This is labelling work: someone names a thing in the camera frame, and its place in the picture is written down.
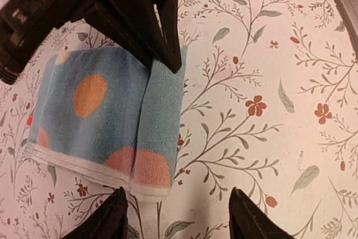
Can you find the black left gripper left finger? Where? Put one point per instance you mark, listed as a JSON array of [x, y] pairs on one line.
[[109, 221]]

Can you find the light blue towel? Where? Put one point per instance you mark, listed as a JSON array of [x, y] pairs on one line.
[[102, 114]]

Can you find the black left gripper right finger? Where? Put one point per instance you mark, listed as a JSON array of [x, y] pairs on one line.
[[247, 221]]

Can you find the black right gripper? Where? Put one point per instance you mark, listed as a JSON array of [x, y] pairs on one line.
[[145, 28]]

